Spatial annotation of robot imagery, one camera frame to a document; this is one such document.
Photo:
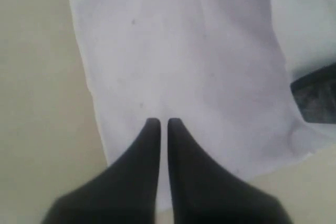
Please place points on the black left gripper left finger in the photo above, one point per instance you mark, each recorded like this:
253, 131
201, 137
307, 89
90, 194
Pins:
124, 193

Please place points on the white t-shirt red print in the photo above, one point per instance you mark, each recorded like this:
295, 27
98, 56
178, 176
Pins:
222, 66

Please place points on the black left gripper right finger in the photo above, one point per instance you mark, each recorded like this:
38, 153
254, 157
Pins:
204, 192

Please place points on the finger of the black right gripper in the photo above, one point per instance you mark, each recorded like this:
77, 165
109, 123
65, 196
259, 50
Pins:
314, 95

